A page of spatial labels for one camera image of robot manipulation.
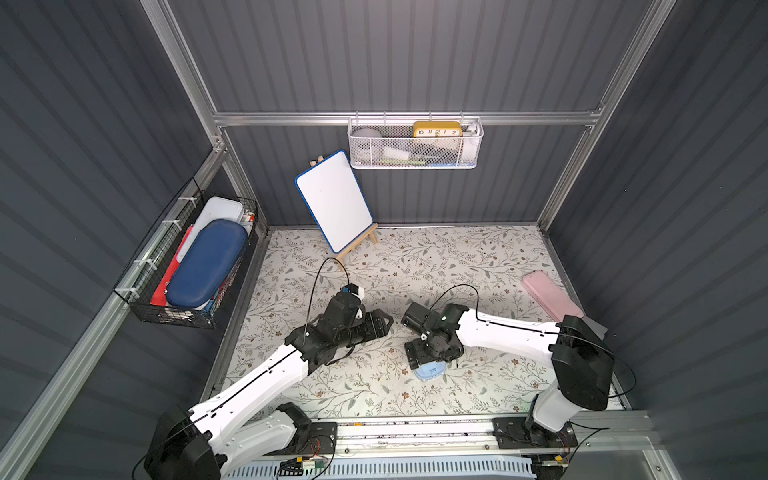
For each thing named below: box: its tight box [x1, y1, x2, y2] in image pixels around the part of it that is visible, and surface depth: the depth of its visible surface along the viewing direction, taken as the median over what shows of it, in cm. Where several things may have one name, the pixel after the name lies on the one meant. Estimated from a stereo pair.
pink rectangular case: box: [522, 270, 584, 323], surface depth 101 cm
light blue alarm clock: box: [414, 361, 447, 381], surface depth 82 cm
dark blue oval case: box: [166, 219, 248, 308], surface depth 69 cm
